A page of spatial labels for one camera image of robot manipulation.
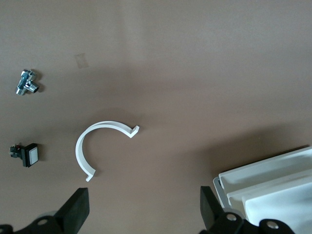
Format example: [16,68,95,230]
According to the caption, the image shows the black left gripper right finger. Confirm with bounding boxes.
[199,185,297,234]

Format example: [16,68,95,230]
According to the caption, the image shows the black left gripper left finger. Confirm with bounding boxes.
[0,187,90,234]

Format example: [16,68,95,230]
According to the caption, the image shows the white plastic drawer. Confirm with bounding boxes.
[218,145,312,195]
[240,181,312,234]
[226,168,312,210]

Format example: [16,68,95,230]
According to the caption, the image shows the white curved plastic clip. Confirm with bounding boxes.
[75,120,141,183]

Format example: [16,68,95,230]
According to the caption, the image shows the chrome metal fitting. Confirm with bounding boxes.
[15,68,41,97]

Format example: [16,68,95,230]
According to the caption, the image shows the black square white-faced switch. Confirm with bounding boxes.
[9,142,40,169]

